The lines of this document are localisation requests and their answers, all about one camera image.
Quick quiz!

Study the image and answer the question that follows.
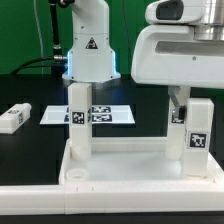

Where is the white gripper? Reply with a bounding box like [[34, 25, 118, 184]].
[[131, 25, 224, 119]]

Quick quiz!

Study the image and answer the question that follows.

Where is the white desk top tray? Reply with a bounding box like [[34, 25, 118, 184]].
[[59, 137, 224, 185]]

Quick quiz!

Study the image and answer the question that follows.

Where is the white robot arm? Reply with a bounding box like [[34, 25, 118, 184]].
[[63, 0, 224, 89]]

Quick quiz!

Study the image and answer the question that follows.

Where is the white L-shaped obstacle fence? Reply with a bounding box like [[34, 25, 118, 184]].
[[0, 160, 224, 215]]

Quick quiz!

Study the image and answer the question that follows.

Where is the fiducial marker sheet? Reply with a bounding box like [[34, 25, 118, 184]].
[[40, 105, 135, 125]]

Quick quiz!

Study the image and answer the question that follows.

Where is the black cable bundle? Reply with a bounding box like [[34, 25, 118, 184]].
[[9, 0, 69, 76]]

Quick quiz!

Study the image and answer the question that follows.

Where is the white hanging cable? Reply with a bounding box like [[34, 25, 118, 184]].
[[33, 0, 45, 75]]

